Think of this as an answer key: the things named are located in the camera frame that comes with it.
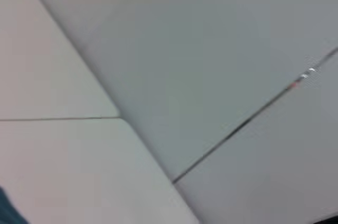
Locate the teal blue shirt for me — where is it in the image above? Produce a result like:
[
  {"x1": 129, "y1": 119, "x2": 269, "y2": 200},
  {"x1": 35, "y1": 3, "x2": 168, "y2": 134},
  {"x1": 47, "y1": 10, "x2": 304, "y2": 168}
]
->
[{"x1": 0, "y1": 185, "x2": 29, "y2": 224}]

